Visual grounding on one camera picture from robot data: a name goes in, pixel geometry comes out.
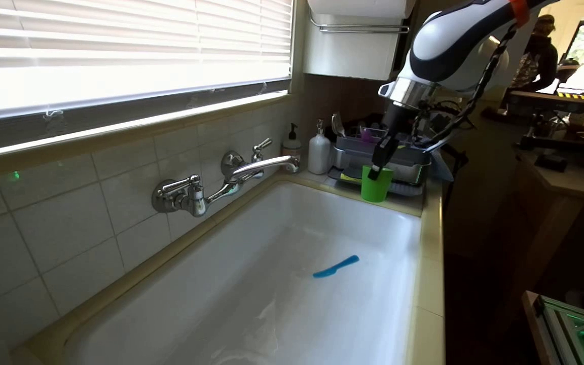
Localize blue grey cloth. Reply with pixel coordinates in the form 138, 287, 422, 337
427, 137, 470, 187

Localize metal spoon in rack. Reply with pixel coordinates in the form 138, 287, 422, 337
328, 111, 349, 142

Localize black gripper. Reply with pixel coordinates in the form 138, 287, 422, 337
367, 104, 422, 182

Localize green plastic cup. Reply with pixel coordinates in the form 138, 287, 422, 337
358, 164, 397, 205

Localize blue toothbrush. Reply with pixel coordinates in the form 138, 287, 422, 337
311, 254, 362, 280

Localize white soap bottle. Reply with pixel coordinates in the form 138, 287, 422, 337
306, 120, 335, 176

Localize yellow sponge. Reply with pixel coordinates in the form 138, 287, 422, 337
337, 173, 370, 190

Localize dark drain tray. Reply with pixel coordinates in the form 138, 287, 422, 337
325, 164, 430, 201

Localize small black table item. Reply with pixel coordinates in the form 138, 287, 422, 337
533, 150, 570, 173

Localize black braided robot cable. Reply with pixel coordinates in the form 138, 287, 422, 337
420, 22, 519, 151

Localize person in dark clothes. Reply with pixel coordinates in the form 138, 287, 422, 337
513, 12, 562, 93

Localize metal rack with green light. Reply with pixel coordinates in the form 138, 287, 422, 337
522, 289, 584, 365

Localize chrome wall faucet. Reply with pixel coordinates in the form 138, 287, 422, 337
151, 136, 302, 218

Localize white paper towel dispenser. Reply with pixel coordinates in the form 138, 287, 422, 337
302, 0, 417, 83

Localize wooden side table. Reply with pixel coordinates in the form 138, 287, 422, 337
513, 142, 584, 285

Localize small dark pump bottle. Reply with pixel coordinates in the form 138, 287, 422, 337
280, 122, 305, 163

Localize white ceramic sink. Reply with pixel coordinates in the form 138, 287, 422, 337
61, 178, 424, 365

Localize grey dish rack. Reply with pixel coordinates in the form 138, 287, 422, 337
330, 132, 439, 189

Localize white window blinds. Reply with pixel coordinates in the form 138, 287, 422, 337
0, 0, 297, 118

